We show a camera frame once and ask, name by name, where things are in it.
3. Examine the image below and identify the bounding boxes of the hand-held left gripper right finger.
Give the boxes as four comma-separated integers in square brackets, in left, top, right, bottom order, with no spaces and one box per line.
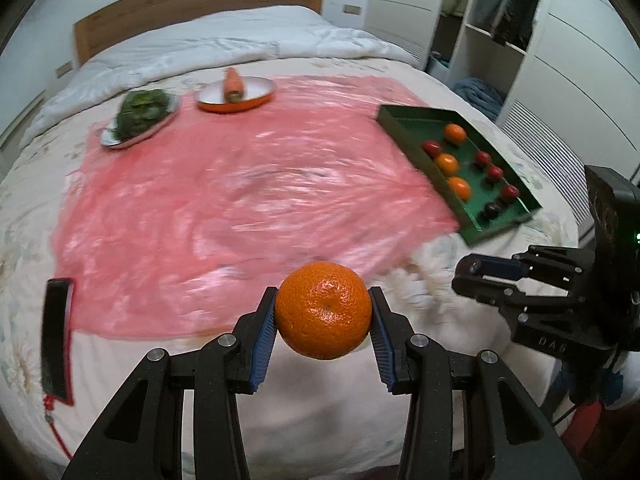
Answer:
[369,287,583,480]

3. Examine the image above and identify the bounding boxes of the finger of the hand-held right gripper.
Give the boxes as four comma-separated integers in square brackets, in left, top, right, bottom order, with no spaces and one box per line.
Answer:
[480,245,596,282]
[452,254,587,311]

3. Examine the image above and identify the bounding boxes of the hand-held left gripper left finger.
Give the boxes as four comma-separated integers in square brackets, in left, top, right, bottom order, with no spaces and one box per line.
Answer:
[62,286,278,480]

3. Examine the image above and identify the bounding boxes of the green tray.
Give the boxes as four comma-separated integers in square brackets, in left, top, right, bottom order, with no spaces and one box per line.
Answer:
[376,104,543,247]

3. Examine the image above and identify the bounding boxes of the person's right hand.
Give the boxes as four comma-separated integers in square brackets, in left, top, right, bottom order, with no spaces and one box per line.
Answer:
[560,355,632,412]

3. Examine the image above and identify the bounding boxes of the pink plastic sheet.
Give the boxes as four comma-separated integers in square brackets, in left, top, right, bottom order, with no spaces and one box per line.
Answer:
[50,74,461,338]

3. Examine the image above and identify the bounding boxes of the red printed cloth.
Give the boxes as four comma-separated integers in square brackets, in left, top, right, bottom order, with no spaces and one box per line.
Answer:
[565,402,606,461]

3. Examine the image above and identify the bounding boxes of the blue blanket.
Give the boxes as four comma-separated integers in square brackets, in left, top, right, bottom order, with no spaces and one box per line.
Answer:
[452,77,507,121]

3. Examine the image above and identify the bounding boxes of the white wardrobe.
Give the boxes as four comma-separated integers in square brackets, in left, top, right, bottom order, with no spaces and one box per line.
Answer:
[362,0,640,231]

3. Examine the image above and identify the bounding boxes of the phone in red case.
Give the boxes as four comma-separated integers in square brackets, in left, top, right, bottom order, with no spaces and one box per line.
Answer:
[41,278,76,406]

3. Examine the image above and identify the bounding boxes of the white bucket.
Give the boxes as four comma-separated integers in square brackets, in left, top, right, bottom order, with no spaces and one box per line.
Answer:
[427,52,451,81]

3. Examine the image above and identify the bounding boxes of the orange plate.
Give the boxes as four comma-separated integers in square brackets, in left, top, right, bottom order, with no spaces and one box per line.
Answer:
[195,76,277,113]

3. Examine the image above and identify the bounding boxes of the white plate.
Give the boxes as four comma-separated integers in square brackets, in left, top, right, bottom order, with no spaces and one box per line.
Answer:
[100,95,181,150]

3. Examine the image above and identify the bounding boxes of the carrot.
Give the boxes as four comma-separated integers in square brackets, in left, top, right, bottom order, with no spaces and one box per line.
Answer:
[223,67,246,103]

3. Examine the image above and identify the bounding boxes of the hanging dark clothes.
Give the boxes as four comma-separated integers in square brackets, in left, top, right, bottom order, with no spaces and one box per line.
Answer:
[487,0,548,51]

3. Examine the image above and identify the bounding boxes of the leafy green vegetable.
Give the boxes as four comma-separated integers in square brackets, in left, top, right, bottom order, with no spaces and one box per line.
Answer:
[116,89,170,138]

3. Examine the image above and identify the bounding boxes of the white duvet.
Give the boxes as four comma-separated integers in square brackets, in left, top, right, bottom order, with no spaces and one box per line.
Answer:
[22,5,418,146]

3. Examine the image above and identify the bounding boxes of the wooden headboard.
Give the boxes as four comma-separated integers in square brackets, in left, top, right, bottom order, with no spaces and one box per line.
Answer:
[73,0,327,68]

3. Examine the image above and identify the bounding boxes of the red phone strap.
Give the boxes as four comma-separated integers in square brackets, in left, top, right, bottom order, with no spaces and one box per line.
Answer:
[42,395,71,461]

